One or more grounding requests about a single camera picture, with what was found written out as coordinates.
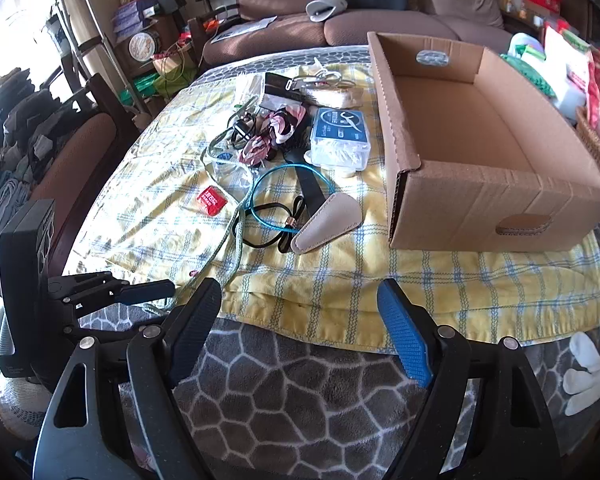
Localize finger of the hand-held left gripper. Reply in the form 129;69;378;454
62;323;152;343
47;271;176;311

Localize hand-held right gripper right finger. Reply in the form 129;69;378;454
377;277;563;480

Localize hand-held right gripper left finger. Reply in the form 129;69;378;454
32;277;223;480

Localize green cord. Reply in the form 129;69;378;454
152;110;261;311

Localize black cable with gold connector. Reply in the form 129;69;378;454
232;199;306;256

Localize brown cardboard box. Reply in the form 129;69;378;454
367;31;600;252

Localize pink patterned scrunchie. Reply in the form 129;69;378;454
240;107;306;166

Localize yellow plaid cloth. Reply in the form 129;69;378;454
67;62;600;356

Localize stack of folded clothes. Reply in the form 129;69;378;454
0;67;76;256

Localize red square packet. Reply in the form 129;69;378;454
197;186;229;217

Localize wooden chair brown seat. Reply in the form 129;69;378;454
27;72;143;271

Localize beige leather pouch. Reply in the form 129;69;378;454
290;194;366;255

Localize small clear plastic bottle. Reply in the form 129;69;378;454
215;157;253;181

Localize white glove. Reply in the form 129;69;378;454
562;310;600;416

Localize black charger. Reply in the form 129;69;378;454
228;115;261;148

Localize clear swab box blue label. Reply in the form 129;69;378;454
307;106;371;171

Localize black printed box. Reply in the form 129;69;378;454
264;72;306;106

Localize round tin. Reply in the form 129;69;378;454
128;31;161;63

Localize metal rack pole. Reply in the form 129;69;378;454
47;0;141;111

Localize wicker basket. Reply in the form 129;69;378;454
575;107;600;196

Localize white paper sheets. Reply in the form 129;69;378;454
211;16;278;43

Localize white tissue pack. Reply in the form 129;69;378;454
550;85;592;122

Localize green knitted cloth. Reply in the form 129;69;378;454
500;52;558;98

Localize brown sofa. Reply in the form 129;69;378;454
202;0;513;66

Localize purple plastic container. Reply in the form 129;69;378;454
510;32;546;58

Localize teal cable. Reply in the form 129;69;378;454
250;162;331;233

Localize white cable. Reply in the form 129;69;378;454
292;57;353;88

